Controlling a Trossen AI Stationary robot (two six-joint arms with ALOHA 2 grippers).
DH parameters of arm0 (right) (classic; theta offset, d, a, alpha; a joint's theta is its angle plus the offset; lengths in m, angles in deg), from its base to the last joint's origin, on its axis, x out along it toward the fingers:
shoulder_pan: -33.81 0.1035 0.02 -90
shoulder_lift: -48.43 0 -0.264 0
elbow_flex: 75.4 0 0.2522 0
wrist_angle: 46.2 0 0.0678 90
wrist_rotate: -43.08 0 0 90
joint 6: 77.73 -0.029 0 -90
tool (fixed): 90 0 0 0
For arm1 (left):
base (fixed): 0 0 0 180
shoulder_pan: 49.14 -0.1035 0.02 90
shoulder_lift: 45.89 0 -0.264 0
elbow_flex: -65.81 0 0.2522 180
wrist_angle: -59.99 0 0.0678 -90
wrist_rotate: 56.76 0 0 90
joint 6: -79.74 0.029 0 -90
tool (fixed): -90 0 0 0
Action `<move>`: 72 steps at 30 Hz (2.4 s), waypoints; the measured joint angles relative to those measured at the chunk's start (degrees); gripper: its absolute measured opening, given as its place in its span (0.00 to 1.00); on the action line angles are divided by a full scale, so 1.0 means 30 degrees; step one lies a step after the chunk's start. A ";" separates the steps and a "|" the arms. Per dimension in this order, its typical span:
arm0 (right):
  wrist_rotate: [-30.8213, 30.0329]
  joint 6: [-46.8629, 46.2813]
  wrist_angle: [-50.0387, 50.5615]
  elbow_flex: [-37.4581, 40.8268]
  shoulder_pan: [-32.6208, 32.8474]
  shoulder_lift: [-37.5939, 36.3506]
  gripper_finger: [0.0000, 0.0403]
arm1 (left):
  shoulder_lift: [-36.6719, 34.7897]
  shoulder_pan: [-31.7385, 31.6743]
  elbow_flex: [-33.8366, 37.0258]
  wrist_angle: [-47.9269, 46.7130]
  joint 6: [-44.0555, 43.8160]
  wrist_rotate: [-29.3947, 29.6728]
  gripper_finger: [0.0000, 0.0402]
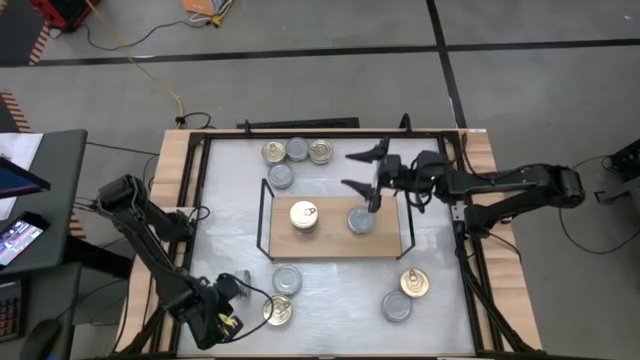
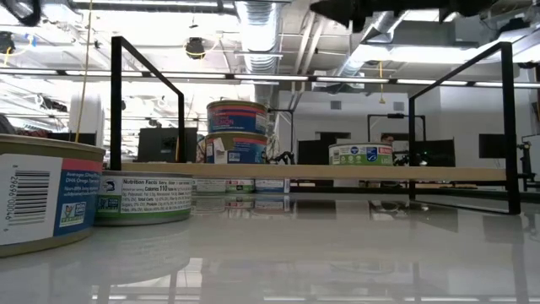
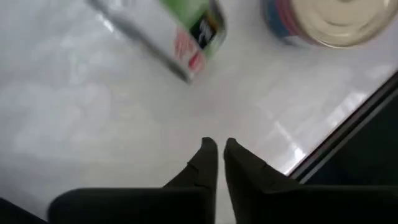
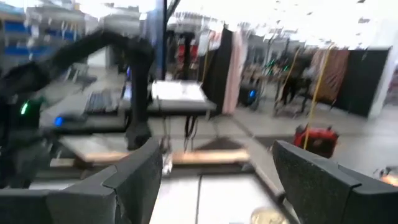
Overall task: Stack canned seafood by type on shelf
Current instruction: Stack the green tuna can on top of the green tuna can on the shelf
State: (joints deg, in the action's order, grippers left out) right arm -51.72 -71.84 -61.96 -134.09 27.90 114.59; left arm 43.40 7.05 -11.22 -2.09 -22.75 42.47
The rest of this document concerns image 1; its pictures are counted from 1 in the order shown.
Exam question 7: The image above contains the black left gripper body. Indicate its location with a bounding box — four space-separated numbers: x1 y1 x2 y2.
192 302 245 351

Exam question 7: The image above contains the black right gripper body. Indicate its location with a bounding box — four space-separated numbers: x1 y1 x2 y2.
368 153 406 215

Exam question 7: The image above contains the green tuna can silver lid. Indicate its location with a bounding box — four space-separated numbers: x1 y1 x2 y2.
285 136 310 163
381 290 414 324
233 269 253 297
267 163 295 190
346 205 376 236
272 264 303 296

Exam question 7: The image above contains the blue salmon can gold lid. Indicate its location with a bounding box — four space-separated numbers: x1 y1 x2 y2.
289 200 320 234
307 139 335 166
261 140 288 167
399 267 431 299
262 294 294 327

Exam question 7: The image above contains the black perforated panel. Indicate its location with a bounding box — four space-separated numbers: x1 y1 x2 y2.
236 116 361 131

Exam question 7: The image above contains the black rounded object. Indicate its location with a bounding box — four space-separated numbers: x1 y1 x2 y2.
18 317 65 360

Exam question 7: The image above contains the grey desk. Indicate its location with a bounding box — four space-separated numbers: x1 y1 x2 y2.
0 128 89 281

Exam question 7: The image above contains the black keypad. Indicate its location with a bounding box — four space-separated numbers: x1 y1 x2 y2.
0 279 25 342

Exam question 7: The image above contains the black smartphone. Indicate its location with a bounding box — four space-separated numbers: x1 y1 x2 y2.
0 210 51 269

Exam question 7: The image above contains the orange box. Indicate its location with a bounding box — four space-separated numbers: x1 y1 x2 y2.
180 0 234 19

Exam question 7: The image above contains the dark tablet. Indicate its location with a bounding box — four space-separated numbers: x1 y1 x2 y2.
0 156 52 200

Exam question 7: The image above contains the black floor equipment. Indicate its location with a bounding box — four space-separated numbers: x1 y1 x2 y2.
593 138 640 205

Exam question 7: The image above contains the white paper sheet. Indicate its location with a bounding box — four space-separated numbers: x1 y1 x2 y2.
0 132 45 221

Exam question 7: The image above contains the black orange striped mat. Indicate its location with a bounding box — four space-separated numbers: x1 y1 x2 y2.
0 0 54 67
0 88 32 134

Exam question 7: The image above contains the red toolbox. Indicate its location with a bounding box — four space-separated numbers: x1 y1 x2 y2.
29 0 103 32

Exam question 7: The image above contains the wooden shelf with black frame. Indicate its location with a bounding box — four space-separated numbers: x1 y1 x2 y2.
255 177 417 262

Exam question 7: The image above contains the yellow floor cable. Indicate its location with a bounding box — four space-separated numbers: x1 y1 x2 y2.
83 0 186 124

